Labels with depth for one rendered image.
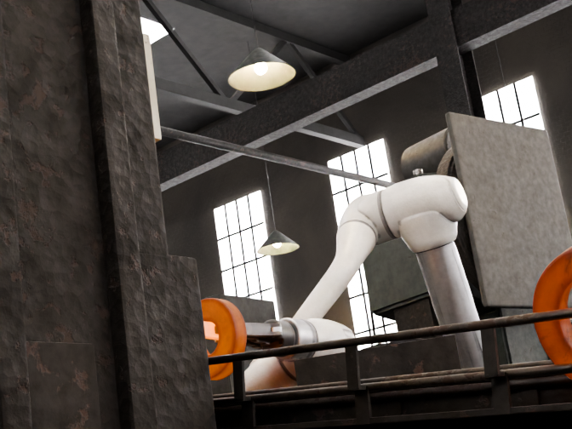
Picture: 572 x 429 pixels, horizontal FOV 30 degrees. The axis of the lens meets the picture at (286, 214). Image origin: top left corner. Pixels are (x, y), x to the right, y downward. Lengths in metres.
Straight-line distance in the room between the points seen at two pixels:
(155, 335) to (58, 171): 0.27
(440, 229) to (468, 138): 4.53
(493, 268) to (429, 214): 4.29
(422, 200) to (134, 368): 1.33
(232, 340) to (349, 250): 0.66
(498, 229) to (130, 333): 5.73
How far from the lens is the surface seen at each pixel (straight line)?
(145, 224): 1.57
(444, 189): 2.64
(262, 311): 7.38
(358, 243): 2.60
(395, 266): 7.33
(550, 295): 1.27
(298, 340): 2.17
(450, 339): 1.74
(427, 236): 2.65
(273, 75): 9.74
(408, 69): 11.69
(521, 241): 7.22
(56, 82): 1.55
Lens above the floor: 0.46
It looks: 16 degrees up
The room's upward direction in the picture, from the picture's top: 8 degrees counter-clockwise
